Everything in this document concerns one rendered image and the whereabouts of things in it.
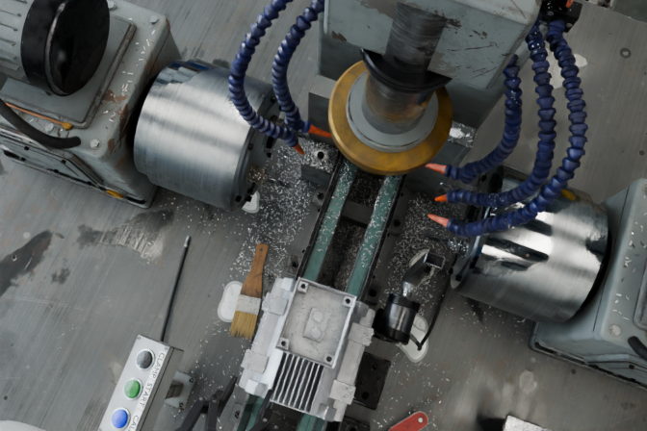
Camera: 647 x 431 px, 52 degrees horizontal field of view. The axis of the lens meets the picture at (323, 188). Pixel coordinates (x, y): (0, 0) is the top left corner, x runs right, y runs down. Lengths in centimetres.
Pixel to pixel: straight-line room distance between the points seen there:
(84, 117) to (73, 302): 48
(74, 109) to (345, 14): 62
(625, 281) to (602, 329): 9
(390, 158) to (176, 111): 40
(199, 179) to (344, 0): 58
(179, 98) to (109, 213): 44
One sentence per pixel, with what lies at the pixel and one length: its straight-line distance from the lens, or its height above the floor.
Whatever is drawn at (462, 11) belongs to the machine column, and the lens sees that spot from 63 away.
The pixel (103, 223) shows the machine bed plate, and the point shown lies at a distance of 153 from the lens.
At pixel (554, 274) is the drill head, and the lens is 116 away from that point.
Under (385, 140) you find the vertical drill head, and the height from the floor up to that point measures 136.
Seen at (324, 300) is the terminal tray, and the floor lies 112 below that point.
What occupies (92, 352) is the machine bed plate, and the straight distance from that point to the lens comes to 150.
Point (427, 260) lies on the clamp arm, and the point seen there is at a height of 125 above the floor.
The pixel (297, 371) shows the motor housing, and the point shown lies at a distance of 113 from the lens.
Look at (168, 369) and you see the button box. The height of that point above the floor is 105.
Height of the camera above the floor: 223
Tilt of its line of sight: 75 degrees down
